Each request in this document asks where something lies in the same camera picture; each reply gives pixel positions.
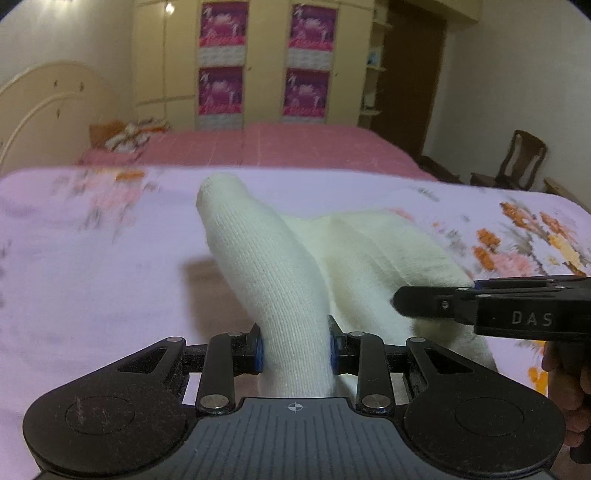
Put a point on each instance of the person's right hand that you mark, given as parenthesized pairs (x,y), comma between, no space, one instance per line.
(565,392)

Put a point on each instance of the dark wooden door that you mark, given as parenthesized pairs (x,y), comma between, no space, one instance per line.
(411,78)

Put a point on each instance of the cream knit garment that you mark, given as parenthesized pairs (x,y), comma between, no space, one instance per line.
(286,286)

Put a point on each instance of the cream wardrobe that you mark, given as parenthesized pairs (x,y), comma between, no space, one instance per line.
(263,55)

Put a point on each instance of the floral printed bedsheet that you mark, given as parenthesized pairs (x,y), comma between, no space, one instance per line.
(115,258)

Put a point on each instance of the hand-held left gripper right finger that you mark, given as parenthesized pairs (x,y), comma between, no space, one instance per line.
(333,353)

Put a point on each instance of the dark wooden bench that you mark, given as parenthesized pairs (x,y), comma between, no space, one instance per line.
(438,168)

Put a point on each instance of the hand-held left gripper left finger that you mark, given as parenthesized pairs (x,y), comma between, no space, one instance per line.
(256,353)

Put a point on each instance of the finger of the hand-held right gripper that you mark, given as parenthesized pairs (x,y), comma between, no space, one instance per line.
(425,307)

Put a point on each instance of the dark wooden chair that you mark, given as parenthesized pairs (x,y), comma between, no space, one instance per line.
(517,159)

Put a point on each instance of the pink checked bedspread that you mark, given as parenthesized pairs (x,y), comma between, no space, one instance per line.
(286,145)

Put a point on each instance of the cream curved headboard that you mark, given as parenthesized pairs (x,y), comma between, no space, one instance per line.
(51,101)

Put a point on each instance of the purple wall poster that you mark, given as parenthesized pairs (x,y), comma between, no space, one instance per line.
(220,94)
(306,94)
(224,27)
(313,30)

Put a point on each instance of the orange patterned pillow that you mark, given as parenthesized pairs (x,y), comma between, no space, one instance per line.
(129,134)

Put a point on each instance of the blue shelf ornament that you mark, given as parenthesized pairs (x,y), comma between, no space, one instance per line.
(374,56)

